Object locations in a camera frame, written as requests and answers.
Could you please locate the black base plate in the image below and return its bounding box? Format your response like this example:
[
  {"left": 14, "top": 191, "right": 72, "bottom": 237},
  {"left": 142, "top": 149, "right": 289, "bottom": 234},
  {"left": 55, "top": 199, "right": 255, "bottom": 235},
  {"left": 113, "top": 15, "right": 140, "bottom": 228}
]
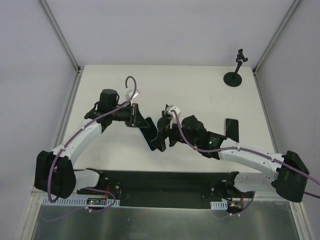
[{"left": 77, "top": 170, "right": 253, "bottom": 209}]

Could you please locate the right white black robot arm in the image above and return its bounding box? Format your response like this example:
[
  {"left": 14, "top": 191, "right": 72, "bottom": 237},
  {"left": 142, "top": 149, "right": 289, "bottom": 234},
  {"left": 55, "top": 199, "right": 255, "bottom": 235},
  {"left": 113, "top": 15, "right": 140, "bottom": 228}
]
[{"left": 149, "top": 115, "right": 310, "bottom": 203}]

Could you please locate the right aluminium frame post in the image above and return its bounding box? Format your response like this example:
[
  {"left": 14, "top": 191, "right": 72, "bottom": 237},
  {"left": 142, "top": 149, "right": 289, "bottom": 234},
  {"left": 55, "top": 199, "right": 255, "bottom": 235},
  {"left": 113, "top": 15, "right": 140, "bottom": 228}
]
[{"left": 252, "top": 0, "right": 303, "bottom": 76}]

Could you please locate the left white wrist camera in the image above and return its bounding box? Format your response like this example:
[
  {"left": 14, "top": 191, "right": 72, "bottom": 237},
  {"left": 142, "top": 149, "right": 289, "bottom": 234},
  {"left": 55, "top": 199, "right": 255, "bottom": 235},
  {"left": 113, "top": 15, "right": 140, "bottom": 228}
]
[{"left": 125, "top": 89, "right": 140, "bottom": 101}]

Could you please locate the aluminium frame post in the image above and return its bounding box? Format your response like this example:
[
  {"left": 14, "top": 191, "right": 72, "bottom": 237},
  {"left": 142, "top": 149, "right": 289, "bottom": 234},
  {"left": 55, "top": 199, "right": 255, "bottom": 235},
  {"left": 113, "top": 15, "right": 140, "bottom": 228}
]
[
  {"left": 252, "top": 0, "right": 303, "bottom": 76},
  {"left": 37, "top": 0, "right": 82, "bottom": 74}
]

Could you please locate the phone with lilac case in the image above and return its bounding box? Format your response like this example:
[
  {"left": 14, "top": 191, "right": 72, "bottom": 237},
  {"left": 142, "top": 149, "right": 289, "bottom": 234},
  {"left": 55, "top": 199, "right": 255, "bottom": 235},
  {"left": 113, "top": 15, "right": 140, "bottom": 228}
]
[{"left": 224, "top": 118, "right": 240, "bottom": 143}]

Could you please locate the white cable duct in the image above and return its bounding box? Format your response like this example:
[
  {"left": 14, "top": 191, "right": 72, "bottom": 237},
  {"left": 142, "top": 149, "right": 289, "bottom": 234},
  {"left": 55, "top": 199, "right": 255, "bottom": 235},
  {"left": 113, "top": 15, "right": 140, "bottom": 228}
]
[
  {"left": 210, "top": 200, "right": 228, "bottom": 211},
  {"left": 42, "top": 197, "right": 120, "bottom": 208}
]

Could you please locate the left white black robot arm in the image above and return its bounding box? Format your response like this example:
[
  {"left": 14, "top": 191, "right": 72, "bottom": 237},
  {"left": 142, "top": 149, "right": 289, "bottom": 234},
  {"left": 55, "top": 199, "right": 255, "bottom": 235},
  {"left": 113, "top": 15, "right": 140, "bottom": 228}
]
[{"left": 34, "top": 89, "right": 150, "bottom": 199}]

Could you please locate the right aluminium frame rail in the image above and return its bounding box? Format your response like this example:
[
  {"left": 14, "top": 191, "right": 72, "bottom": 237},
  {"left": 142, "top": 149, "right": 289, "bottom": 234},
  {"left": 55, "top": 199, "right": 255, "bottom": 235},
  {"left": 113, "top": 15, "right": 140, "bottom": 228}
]
[{"left": 253, "top": 73, "right": 279, "bottom": 153}]

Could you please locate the left white cable duct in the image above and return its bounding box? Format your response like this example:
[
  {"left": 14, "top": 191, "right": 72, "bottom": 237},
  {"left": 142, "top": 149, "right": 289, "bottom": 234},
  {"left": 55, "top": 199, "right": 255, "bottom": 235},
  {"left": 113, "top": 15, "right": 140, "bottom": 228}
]
[{"left": 42, "top": 197, "right": 120, "bottom": 208}]

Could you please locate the black phone stand far corner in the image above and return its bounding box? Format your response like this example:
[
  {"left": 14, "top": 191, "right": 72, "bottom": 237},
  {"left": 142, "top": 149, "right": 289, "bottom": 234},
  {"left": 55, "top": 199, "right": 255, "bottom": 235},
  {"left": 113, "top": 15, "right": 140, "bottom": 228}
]
[{"left": 223, "top": 48, "right": 248, "bottom": 88}]

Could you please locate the left aluminium frame post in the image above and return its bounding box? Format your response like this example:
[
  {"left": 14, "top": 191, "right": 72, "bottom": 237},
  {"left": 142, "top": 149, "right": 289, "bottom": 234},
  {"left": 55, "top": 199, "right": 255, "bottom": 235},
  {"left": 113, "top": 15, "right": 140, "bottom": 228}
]
[{"left": 37, "top": 0, "right": 82, "bottom": 74}]

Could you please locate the phone with light blue case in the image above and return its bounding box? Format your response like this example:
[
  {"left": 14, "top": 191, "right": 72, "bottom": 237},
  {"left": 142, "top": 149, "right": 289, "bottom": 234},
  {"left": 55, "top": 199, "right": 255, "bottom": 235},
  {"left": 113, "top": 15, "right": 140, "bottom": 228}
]
[{"left": 139, "top": 117, "right": 158, "bottom": 151}]

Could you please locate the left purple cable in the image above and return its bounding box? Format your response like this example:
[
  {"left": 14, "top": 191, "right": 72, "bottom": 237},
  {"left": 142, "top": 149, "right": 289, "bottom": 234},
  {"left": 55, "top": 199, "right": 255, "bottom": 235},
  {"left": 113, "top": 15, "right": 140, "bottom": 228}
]
[{"left": 47, "top": 76, "right": 138, "bottom": 203}]

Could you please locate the aluminium frame rail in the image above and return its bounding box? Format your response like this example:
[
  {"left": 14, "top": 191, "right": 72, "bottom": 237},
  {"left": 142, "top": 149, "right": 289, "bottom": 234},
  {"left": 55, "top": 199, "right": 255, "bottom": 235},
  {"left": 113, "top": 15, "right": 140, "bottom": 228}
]
[
  {"left": 52, "top": 68, "right": 83, "bottom": 148},
  {"left": 253, "top": 73, "right": 279, "bottom": 153}
]

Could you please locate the left aluminium frame rail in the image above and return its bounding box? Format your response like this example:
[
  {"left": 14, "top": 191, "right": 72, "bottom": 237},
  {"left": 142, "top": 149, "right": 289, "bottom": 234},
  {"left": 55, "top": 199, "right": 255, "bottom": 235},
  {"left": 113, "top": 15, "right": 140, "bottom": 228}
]
[{"left": 52, "top": 68, "right": 83, "bottom": 148}]

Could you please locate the right white cable duct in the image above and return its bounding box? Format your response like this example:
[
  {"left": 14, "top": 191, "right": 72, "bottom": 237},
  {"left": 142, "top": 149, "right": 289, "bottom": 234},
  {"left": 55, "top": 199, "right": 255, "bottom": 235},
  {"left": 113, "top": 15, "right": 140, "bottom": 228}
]
[{"left": 210, "top": 200, "right": 228, "bottom": 211}]

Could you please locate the black phone stand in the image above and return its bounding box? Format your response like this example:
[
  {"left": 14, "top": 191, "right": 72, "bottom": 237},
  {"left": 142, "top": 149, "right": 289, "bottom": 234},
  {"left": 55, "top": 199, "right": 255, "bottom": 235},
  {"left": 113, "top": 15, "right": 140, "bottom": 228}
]
[{"left": 160, "top": 105, "right": 173, "bottom": 119}]

